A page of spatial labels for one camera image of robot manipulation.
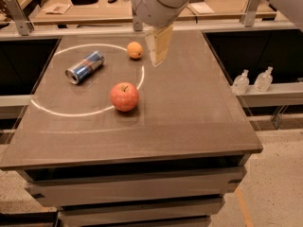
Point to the right metal bracket post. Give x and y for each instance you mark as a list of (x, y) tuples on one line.
[(250, 13)]

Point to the small black device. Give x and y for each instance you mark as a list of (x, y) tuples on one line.
[(111, 1)]

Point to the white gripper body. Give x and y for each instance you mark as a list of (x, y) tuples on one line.
[(156, 16)]

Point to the left metal bracket post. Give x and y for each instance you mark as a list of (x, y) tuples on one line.
[(13, 10)]

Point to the grey table base drawers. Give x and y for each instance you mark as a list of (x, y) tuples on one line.
[(172, 193)]

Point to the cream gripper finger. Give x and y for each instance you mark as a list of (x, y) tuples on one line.
[(162, 39), (150, 38)]

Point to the red apple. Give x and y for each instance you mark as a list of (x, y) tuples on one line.
[(124, 96)]

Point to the white paper sheet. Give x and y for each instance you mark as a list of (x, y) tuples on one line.
[(202, 8)]

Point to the black cloth bundle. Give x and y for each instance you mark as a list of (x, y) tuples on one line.
[(83, 2)]

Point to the orange fruit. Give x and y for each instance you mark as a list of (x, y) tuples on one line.
[(135, 50)]

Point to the middle metal bracket post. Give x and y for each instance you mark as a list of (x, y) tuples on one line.
[(137, 22)]

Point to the blue silver redbull can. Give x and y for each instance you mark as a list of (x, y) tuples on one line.
[(84, 68)]

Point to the paper card on bench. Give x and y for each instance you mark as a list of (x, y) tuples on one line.
[(58, 8)]

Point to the clear plastic bottle left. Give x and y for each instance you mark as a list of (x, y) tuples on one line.
[(240, 83)]

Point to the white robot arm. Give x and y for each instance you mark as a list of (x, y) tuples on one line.
[(291, 9)]

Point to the wooden background bench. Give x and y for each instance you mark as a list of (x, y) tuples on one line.
[(121, 12)]

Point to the metal bracket post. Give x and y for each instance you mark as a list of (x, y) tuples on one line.
[(250, 13), (137, 22), (13, 10)]

